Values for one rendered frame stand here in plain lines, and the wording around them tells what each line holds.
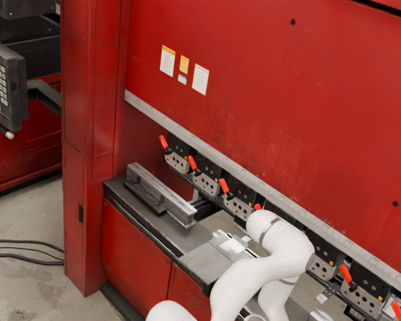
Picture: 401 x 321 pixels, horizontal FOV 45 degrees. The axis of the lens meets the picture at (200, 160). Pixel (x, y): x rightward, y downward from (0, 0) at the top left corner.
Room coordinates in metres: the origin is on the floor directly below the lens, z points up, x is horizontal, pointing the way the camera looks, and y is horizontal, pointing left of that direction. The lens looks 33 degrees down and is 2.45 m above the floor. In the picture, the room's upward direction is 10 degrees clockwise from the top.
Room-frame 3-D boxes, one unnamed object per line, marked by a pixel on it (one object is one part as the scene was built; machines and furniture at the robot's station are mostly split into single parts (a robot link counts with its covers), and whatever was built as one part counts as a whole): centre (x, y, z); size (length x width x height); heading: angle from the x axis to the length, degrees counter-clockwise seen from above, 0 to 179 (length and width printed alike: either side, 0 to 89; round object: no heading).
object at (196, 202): (2.21, -0.15, 0.81); 0.64 x 0.08 x 0.14; 138
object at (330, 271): (1.38, -0.51, 1.26); 0.15 x 0.09 x 0.17; 48
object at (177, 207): (1.99, 0.18, 0.92); 0.50 x 0.06 x 0.10; 48
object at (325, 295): (1.47, -0.65, 1.01); 0.26 x 0.12 x 0.05; 138
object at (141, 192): (1.98, 0.26, 0.89); 0.30 x 0.05 x 0.03; 48
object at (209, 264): (1.52, -0.13, 1.00); 0.26 x 0.18 x 0.01; 138
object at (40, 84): (2.29, 0.92, 1.18); 0.40 x 0.24 x 0.07; 48
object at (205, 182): (1.78, -0.06, 1.26); 0.15 x 0.09 x 0.17; 48
